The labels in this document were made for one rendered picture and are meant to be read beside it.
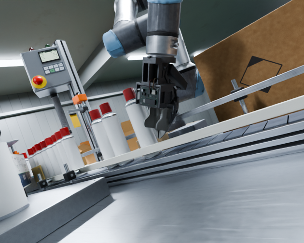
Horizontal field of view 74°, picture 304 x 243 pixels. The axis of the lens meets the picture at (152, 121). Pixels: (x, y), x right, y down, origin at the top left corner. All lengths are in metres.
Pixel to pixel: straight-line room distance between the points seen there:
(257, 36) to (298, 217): 0.49
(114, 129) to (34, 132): 4.84
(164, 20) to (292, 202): 0.39
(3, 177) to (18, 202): 0.07
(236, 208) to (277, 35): 0.48
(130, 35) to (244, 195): 0.46
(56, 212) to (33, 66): 0.71
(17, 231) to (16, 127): 4.96
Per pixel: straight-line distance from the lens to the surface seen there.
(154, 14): 0.49
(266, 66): 0.64
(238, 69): 0.65
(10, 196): 0.65
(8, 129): 5.38
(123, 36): 0.59
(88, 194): 0.55
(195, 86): 0.87
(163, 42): 0.48
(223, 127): 0.43
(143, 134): 0.55
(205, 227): 0.26
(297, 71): 0.48
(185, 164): 0.48
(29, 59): 1.08
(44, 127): 5.50
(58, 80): 1.02
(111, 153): 0.68
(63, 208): 0.52
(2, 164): 0.65
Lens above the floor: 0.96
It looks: 2 degrees up
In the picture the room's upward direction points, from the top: 21 degrees counter-clockwise
